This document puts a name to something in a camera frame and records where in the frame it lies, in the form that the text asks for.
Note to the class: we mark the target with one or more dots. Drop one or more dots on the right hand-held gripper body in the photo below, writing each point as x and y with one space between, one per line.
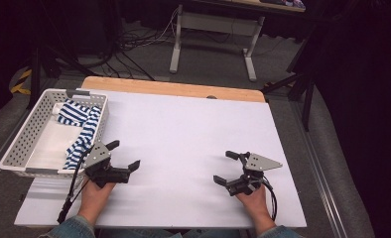
259 162

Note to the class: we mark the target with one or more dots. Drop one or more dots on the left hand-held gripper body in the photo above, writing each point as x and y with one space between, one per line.
97 158

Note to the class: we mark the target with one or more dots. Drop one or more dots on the blue white striped shirt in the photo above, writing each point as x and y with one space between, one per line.
81 132

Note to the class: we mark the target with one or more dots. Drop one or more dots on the white perforated plastic basket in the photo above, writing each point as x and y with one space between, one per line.
51 148

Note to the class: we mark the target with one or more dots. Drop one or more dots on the person's right hand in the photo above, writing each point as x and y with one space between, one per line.
256 203

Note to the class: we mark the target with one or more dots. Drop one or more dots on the person's left hand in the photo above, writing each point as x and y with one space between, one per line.
92 201

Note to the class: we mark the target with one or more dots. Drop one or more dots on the dark round table grommet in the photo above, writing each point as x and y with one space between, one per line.
211 97

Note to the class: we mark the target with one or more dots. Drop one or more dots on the black metal stand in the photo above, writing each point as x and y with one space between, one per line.
306 89

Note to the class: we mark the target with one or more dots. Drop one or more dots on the black tripod stand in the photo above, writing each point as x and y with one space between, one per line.
36 76

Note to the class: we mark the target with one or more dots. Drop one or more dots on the yellow black hazard tape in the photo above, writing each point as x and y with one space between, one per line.
21 82

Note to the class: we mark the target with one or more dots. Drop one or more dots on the grey-legged wooden desk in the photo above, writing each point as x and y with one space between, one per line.
216 23

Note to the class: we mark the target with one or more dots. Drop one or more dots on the colourful item on desk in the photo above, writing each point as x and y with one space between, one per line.
294 3

